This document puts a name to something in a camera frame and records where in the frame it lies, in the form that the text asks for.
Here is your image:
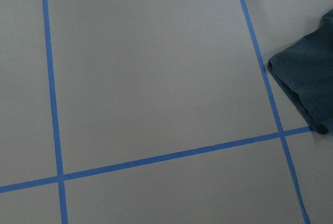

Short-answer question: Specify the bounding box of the black graphic t-shirt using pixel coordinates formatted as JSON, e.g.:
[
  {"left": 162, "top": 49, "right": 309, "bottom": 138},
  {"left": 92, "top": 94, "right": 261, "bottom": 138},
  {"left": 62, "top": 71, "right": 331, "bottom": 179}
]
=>
[{"left": 267, "top": 11, "right": 332, "bottom": 134}]

